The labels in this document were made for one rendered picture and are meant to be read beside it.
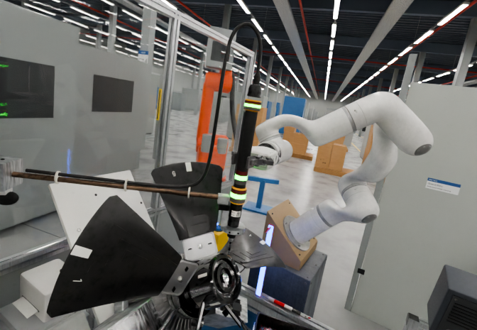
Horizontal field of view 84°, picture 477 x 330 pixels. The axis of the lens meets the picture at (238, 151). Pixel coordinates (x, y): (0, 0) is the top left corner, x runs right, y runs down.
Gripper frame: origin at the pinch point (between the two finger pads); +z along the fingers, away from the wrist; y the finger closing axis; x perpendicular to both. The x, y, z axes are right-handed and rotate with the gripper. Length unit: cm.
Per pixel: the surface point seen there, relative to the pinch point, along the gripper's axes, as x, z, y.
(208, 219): -19.0, 2.9, 6.6
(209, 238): -23.3, 4.6, 4.2
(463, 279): -26, -34, -61
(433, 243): -66, -179, -82
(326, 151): -86, -742, 103
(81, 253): -16.2, 36.6, 11.6
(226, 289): -29.8, 11.5, -6.6
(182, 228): -21.8, 7.8, 11.8
